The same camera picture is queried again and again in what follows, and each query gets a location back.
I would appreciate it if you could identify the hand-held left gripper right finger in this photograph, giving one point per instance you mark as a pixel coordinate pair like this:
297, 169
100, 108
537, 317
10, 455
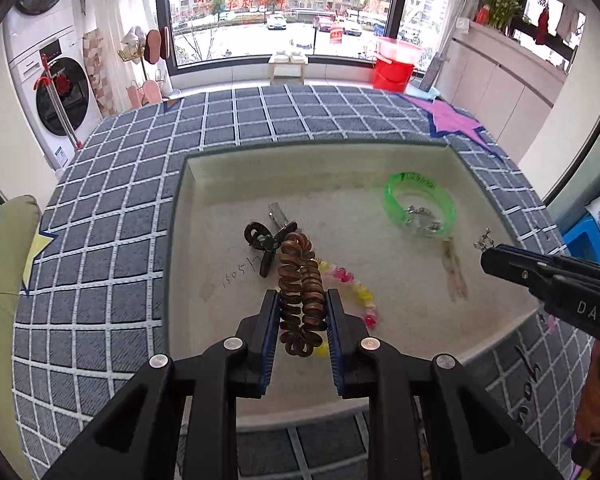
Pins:
334, 345

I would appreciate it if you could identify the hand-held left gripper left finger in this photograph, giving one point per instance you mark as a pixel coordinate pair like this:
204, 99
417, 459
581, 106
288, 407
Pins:
271, 340

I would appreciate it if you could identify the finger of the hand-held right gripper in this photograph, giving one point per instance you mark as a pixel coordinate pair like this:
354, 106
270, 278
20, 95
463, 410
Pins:
510, 265
555, 256

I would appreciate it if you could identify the silver earring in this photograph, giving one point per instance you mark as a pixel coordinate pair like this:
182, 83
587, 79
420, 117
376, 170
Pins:
485, 240

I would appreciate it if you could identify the silver brooch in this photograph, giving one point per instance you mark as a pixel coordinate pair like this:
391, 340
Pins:
422, 220

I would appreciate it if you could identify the black hair clip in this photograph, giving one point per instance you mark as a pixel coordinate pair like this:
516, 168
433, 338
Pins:
257, 235

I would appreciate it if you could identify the silver hair clip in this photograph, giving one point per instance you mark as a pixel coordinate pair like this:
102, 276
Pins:
280, 215

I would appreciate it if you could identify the green translucent bangle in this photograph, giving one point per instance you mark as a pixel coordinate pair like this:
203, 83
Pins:
394, 200

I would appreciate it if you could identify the pale green shallow tray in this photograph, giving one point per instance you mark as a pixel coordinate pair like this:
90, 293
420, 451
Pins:
330, 195

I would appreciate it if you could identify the blue plastic stool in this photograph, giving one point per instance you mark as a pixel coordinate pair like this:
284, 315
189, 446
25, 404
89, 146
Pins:
587, 240

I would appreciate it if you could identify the grey plaid tablecloth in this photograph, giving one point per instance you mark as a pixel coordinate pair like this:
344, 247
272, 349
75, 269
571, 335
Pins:
105, 285

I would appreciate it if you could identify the white low cabinet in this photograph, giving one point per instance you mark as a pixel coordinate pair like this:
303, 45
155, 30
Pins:
495, 90

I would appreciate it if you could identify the grey washboard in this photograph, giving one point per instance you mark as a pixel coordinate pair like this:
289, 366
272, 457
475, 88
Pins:
435, 72

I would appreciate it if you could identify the red plastic bucket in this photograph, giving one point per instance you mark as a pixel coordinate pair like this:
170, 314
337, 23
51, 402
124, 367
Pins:
392, 77

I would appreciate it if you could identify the red hanging garment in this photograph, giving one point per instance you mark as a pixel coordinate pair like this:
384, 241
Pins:
542, 27

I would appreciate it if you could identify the pink plastic basin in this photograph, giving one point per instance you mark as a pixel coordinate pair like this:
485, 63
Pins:
400, 50

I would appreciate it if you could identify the orange vase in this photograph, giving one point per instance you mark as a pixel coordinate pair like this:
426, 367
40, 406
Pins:
482, 15

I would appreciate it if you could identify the green potted plant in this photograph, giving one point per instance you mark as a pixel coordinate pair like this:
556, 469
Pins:
502, 2

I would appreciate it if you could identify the small white stool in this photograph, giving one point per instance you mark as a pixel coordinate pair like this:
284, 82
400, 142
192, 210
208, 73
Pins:
287, 70

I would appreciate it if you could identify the pink slipper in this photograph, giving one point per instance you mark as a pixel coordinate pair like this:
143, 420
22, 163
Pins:
153, 92
134, 96

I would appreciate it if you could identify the green sofa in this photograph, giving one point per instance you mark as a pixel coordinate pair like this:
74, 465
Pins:
5, 255

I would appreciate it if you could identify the mop pole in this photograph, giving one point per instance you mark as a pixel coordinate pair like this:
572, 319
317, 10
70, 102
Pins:
60, 105

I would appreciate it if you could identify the brown slipper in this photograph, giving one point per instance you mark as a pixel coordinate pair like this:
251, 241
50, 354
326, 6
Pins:
154, 45

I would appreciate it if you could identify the patterned board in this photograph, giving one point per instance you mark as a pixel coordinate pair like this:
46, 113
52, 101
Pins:
100, 72

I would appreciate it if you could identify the white washing machine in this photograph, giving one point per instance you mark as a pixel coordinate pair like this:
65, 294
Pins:
62, 97

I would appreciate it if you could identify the cream plush slipper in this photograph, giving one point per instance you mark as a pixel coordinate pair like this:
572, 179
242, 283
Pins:
132, 40

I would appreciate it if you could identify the white sheer curtain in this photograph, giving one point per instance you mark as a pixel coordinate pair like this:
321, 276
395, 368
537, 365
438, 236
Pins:
122, 10

